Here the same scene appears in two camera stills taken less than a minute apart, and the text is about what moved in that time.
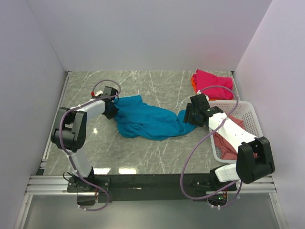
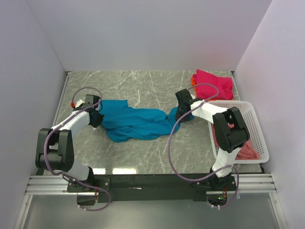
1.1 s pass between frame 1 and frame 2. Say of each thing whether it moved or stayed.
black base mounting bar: stayed
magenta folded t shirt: stayed
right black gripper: moved
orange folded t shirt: stayed
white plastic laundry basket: stayed
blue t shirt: moved
